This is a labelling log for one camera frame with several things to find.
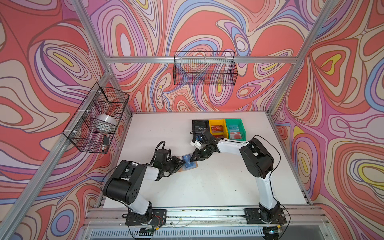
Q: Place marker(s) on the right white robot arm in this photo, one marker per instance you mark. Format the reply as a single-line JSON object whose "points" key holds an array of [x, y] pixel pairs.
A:
{"points": [[259, 163]]}

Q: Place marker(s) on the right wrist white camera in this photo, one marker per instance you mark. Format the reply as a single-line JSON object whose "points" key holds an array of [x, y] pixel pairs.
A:
{"points": [[196, 143]]}

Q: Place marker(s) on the tan leather card holder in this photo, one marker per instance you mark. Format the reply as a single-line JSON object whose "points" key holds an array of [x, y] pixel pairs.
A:
{"points": [[183, 168]]}

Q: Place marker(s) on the black plastic storage bin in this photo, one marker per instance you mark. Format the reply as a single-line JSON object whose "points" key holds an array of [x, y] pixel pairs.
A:
{"points": [[198, 129]]}

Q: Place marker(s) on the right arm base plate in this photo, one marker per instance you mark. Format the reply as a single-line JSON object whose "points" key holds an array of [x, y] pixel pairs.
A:
{"points": [[263, 216]]}

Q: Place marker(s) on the left wall wire basket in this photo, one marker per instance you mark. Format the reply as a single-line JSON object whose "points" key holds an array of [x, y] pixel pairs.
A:
{"points": [[82, 133]]}

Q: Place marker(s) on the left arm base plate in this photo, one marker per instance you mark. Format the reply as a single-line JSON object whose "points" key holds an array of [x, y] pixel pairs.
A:
{"points": [[156, 217]]}

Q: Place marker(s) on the green plastic storage bin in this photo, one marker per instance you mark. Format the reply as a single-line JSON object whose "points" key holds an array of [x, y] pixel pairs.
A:
{"points": [[236, 129]]}

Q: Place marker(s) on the back wall wire basket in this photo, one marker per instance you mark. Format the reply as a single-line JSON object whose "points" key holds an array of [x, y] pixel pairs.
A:
{"points": [[208, 68]]}

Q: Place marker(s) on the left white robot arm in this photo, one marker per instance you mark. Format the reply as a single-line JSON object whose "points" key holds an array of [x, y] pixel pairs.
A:
{"points": [[125, 182]]}

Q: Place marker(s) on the wall wire basket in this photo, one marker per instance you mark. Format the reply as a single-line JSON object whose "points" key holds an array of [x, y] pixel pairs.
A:
{"points": [[82, 133], [208, 68]]}

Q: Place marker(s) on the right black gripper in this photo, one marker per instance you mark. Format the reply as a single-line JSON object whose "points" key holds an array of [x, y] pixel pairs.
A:
{"points": [[198, 156]]}

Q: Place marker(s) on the yellow plastic storage bin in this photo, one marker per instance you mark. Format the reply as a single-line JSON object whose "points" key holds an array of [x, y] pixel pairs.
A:
{"points": [[218, 127]]}

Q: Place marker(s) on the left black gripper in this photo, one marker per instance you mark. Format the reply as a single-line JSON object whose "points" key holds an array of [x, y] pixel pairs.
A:
{"points": [[176, 165]]}

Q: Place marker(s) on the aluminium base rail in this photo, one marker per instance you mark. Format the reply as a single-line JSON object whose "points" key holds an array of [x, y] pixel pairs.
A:
{"points": [[212, 223]]}

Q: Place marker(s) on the silver tape roll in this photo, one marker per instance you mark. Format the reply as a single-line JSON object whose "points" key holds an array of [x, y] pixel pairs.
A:
{"points": [[105, 123]]}

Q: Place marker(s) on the blue credit card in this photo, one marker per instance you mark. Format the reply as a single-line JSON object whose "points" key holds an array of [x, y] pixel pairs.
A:
{"points": [[188, 164]]}

